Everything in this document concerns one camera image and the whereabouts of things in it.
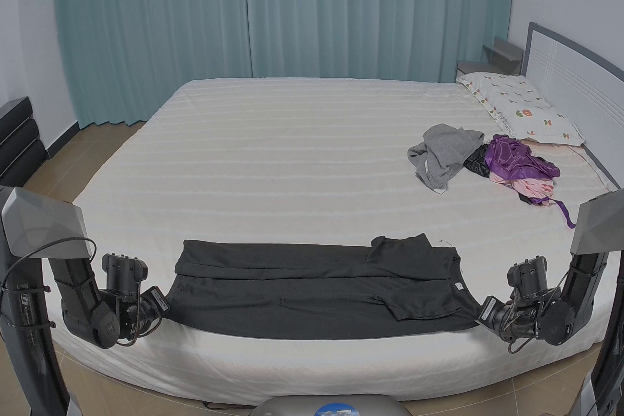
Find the black T-shirt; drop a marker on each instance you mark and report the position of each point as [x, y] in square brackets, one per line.
[317, 297]

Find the black chest of drawers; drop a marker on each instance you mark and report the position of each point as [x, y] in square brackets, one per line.
[19, 136]

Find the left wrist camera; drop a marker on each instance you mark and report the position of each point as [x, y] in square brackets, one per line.
[124, 272]

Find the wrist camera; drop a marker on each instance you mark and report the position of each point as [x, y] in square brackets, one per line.
[527, 277]
[124, 272]

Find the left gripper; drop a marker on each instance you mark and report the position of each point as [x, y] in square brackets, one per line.
[155, 304]

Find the bed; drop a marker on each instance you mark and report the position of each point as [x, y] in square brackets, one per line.
[292, 151]

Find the pile of clothes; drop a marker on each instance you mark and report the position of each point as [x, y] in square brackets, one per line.
[514, 160]

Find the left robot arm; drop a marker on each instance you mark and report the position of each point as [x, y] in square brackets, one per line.
[39, 224]

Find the grey bedside table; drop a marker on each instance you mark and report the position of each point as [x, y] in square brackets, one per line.
[502, 48]

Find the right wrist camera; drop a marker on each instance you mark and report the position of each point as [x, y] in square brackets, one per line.
[527, 277]

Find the white printed pillow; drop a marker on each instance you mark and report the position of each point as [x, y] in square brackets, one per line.
[524, 108]

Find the grey garment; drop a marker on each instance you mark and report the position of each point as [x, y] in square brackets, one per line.
[446, 148]

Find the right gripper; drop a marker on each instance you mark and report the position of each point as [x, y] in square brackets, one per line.
[493, 314]

